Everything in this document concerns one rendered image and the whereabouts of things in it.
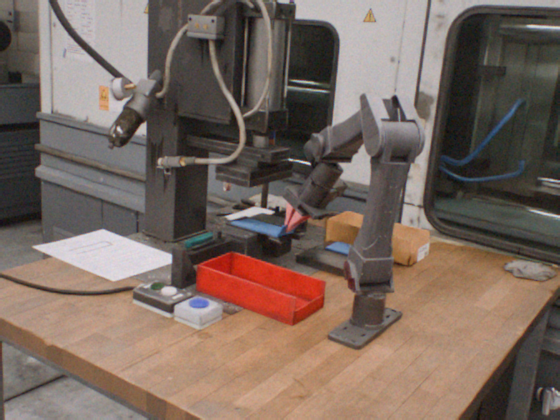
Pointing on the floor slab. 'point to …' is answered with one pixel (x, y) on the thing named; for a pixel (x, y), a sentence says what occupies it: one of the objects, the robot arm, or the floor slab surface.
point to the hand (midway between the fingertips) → (287, 228)
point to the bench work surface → (293, 345)
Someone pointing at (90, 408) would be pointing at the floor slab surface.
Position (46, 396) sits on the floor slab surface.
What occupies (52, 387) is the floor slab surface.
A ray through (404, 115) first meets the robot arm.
